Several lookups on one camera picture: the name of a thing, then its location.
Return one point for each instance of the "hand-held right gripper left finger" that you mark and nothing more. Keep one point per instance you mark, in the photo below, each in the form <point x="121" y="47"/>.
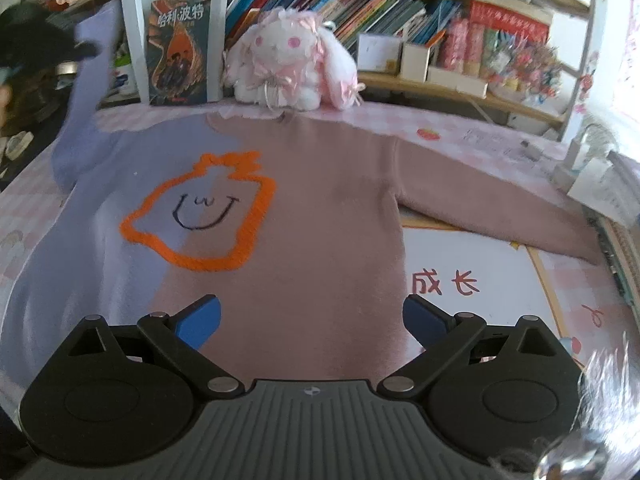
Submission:
<point x="200" y="317"/>

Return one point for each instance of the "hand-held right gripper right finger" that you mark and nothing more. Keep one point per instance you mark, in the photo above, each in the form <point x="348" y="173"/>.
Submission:
<point x="424" y="317"/>

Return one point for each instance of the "purple and pink sweater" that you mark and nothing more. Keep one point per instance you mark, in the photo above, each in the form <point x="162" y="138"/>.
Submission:
<point x="320" y="220"/>

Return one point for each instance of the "white printed desk mat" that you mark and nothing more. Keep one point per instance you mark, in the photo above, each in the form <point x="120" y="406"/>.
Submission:
<point x="510" y="285"/>

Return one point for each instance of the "dark illustrated standing book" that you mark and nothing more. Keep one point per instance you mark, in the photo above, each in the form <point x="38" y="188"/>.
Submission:
<point x="180" y="45"/>

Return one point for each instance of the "white paper stack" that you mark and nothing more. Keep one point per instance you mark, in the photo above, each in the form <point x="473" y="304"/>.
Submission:
<point x="607" y="190"/>

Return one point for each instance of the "flat white box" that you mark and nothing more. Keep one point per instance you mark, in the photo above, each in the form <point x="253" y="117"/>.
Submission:
<point x="457" y="82"/>

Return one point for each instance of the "small white desk fan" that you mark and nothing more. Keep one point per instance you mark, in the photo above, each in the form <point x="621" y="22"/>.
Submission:
<point x="595" y="142"/>

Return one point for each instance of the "white and pink plush bunny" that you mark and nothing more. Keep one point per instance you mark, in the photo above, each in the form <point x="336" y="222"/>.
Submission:
<point x="285" y="55"/>

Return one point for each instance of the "small white box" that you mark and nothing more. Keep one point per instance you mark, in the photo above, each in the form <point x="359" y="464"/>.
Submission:
<point x="416" y="62"/>

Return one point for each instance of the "white square box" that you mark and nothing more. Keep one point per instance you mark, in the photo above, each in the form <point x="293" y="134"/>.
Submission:
<point x="379" y="52"/>

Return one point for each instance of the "colourful wrapped bundle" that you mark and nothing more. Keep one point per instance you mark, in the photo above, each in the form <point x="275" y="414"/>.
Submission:
<point x="525" y="67"/>

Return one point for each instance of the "pink patterned packet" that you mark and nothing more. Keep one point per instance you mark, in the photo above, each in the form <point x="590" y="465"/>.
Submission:
<point x="454" y="42"/>

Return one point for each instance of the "red box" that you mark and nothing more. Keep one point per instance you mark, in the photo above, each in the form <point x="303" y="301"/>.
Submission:
<point x="510" y="20"/>

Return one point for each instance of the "row of colourful books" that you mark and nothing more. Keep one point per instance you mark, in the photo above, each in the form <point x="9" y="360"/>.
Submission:
<point x="360" y="10"/>

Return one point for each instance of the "white bookshelf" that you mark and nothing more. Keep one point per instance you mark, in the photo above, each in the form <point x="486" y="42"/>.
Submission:
<point x="575" y="25"/>

